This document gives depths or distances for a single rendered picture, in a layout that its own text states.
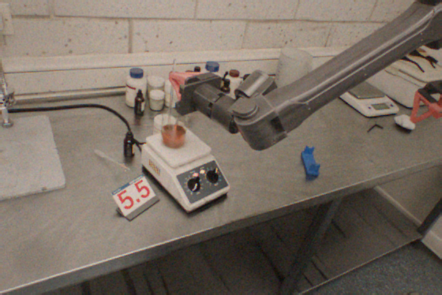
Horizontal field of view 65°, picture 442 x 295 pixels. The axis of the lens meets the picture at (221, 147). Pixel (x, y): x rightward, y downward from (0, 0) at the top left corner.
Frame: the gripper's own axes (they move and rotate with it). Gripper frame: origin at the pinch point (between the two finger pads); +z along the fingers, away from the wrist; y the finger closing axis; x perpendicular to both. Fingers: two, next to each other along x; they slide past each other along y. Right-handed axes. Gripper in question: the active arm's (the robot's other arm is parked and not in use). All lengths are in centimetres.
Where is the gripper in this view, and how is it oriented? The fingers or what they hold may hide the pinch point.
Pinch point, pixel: (173, 77)
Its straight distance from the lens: 76.2
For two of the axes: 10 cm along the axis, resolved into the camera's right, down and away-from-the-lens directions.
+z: -7.0, -5.1, 5.0
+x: -1.6, 8.0, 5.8
